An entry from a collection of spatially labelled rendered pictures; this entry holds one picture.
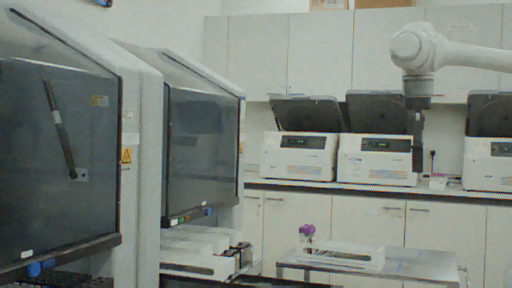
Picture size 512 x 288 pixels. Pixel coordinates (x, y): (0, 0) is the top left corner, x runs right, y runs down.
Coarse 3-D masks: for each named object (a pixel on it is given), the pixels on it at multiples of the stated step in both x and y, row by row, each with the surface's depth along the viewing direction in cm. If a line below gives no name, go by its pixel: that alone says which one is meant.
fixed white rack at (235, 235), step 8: (184, 232) 217; (192, 232) 216; (200, 232) 215; (208, 232) 214; (216, 232) 213; (224, 232) 213; (232, 232) 214; (240, 232) 216; (232, 240) 211; (240, 240) 216
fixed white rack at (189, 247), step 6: (162, 240) 195; (168, 240) 195; (174, 240) 196; (162, 246) 186; (168, 246) 186; (174, 246) 186; (180, 246) 187; (186, 246) 187; (192, 246) 187; (198, 246) 187; (204, 246) 188; (210, 246) 188; (186, 252) 194; (192, 252) 183; (198, 252) 182; (204, 252) 184; (210, 252) 189
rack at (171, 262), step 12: (168, 252) 177; (180, 252) 177; (168, 264) 177; (180, 264) 178; (192, 264) 166; (204, 264) 164; (216, 264) 163; (228, 264) 166; (192, 276) 166; (204, 276) 165; (216, 276) 163; (228, 276) 167
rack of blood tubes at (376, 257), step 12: (324, 240) 195; (300, 252) 189; (324, 252) 193; (336, 252) 194; (348, 252) 183; (360, 252) 181; (372, 252) 180; (384, 252) 185; (336, 264) 185; (348, 264) 183; (372, 264) 180; (384, 264) 186
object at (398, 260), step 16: (288, 256) 195; (400, 256) 200; (416, 256) 201; (432, 256) 202; (448, 256) 203; (304, 272) 228; (336, 272) 181; (352, 272) 179; (368, 272) 177; (384, 272) 177; (400, 272) 178; (416, 272) 178; (432, 272) 179; (448, 272) 179; (464, 272) 196
